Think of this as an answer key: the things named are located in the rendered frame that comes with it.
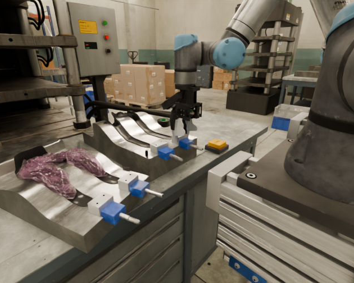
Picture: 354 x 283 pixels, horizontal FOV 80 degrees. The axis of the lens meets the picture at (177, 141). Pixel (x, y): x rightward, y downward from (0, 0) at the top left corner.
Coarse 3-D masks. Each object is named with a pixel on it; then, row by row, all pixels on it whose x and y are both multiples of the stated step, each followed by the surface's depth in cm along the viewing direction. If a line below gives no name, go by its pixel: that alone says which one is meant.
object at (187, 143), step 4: (172, 136) 81; (180, 136) 80; (184, 136) 81; (172, 140) 82; (180, 140) 79; (184, 140) 79; (188, 140) 79; (192, 140) 79; (180, 144) 79; (184, 144) 78; (188, 144) 78; (192, 144) 78; (184, 148) 79; (188, 148) 78; (196, 148) 77; (200, 148) 75
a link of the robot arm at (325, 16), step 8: (312, 0) 64; (320, 0) 63; (328, 0) 62; (336, 0) 61; (344, 0) 61; (312, 8) 67; (320, 8) 64; (328, 8) 63; (336, 8) 62; (320, 16) 66; (328, 16) 64; (320, 24) 68; (328, 24) 66; (328, 32) 67; (320, 56) 77
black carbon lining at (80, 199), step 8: (24, 152) 69; (32, 152) 71; (40, 152) 73; (16, 160) 66; (16, 168) 66; (96, 176) 64; (104, 176) 66; (112, 176) 66; (112, 184) 62; (80, 192) 58; (72, 200) 55; (80, 200) 56; (88, 200) 56
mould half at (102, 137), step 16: (144, 112) 105; (96, 128) 89; (112, 128) 88; (128, 128) 92; (160, 128) 98; (96, 144) 94; (112, 144) 84; (128, 144) 81; (176, 144) 80; (128, 160) 79; (144, 160) 71; (160, 160) 73; (176, 160) 80
